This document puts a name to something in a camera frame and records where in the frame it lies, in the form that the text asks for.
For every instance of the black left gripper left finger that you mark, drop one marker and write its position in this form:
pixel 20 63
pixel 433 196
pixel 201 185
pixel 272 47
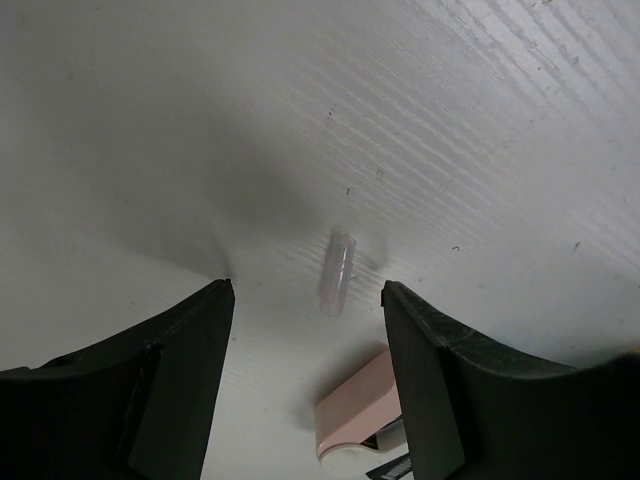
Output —
pixel 137 405

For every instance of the pink mini stapler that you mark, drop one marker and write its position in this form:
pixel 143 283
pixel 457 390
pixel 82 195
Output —
pixel 359 425

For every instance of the clear pen cap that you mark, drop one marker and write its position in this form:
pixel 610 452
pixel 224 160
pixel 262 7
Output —
pixel 336 273

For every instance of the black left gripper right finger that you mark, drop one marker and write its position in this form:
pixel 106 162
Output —
pixel 474 408

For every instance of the blue black highlighter marker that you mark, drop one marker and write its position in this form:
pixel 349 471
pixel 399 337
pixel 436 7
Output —
pixel 393 470

